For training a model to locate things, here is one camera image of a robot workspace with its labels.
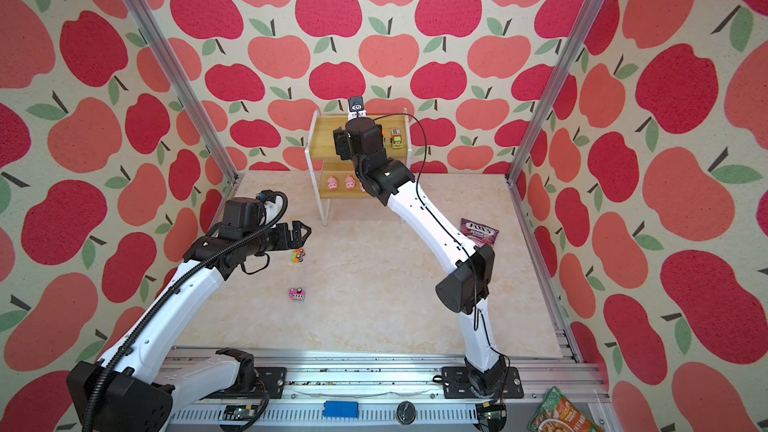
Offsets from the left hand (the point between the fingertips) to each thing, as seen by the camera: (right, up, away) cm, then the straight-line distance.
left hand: (301, 232), depth 78 cm
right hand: (+17, +28, -3) cm, 32 cm away
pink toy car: (-4, -20, +9) cm, 22 cm away
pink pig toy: (+5, +14, +17) cm, 23 cm away
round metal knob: (+27, -37, -16) cm, 48 cm away
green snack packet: (+63, -42, -9) cm, 76 cm away
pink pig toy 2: (+11, +14, +17) cm, 25 cm away
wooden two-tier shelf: (+6, +16, +20) cm, 26 cm away
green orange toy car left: (-6, -9, +17) cm, 21 cm away
